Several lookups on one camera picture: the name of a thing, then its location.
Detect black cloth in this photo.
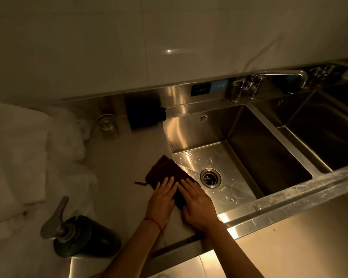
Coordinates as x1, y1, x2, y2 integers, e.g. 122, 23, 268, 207
125, 94, 167, 131

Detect dark label sticker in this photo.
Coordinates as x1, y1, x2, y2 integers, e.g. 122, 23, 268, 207
190, 83, 212, 97

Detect stainless steel sink basin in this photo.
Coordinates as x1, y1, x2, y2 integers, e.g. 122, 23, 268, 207
251, 89, 348, 174
162, 103, 314, 216

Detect person's right hand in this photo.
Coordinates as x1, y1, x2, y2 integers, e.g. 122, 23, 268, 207
178, 178, 220, 232

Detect chrome faucet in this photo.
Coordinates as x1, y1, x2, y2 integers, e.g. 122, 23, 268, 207
230, 70, 309, 103
309, 60, 348, 84

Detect white plastic bags pile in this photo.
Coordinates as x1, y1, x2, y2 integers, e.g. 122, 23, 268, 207
0, 99, 100, 278

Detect blue label sticker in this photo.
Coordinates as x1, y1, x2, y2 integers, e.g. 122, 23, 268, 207
211, 80, 229, 92

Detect dark soap dispenser bottle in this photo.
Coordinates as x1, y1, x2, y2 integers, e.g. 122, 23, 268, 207
40, 196, 122, 259

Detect round sink drain strainer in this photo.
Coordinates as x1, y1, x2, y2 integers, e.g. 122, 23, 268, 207
200, 168, 222, 188

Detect red string bracelet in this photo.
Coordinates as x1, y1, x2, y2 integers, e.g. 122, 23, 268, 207
143, 217, 162, 231

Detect dark red cloth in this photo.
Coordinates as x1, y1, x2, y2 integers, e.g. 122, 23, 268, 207
134, 155, 201, 211

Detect person's right forearm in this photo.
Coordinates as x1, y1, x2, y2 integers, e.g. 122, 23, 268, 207
204, 221, 264, 278

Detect person's left forearm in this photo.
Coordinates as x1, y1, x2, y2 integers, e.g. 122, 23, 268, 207
101, 219, 162, 278

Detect person's left hand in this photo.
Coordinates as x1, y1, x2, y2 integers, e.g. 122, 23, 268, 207
145, 176, 179, 228

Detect clear glass cup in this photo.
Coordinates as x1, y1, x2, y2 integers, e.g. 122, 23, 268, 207
96, 113, 118, 140

